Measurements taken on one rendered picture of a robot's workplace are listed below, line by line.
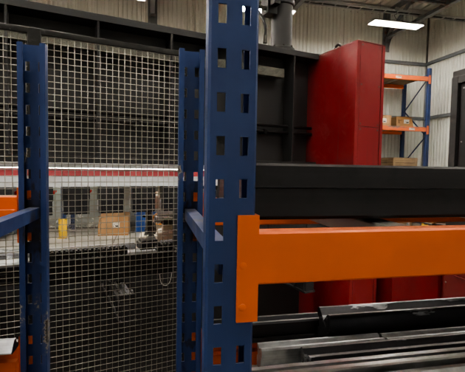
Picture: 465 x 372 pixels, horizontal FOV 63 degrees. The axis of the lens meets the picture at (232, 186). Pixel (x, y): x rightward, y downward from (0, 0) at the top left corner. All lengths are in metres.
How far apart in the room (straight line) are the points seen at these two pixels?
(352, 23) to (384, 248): 10.56
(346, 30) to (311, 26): 0.96
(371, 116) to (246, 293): 2.32
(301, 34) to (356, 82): 7.74
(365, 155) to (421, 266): 2.12
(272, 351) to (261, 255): 0.43
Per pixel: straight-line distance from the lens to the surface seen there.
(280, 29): 2.90
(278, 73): 2.77
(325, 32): 10.60
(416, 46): 11.88
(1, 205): 1.01
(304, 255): 0.48
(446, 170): 0.66
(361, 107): 2.64
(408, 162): 10.31
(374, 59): 2.78
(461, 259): 0.61
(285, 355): 0.87
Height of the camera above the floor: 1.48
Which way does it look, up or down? 3 degrees down
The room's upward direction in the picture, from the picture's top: 1 degrees clockwise
